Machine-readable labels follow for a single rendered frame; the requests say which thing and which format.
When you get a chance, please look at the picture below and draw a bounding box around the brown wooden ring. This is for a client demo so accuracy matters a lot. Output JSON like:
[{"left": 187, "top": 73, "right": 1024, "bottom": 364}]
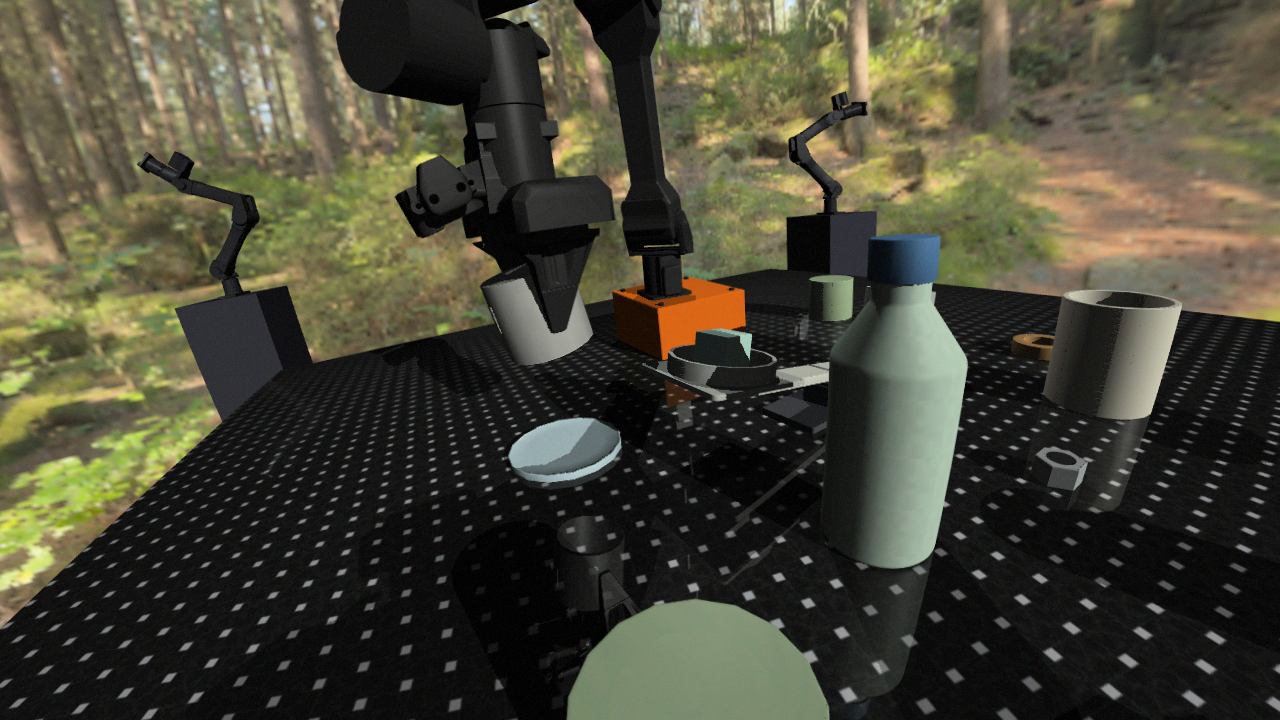
[{"left": 1011, "top": 334, "right": 1055, "bottom": 361}]

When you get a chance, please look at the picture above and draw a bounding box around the pale green cylinder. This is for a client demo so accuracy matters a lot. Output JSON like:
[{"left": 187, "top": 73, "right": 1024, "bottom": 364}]
[
  {"left": 566, "top": 600, "right": 829, "bottom": 720},
  {"left": 808, "top": 275, "right": 854, "bottom": 322}
]

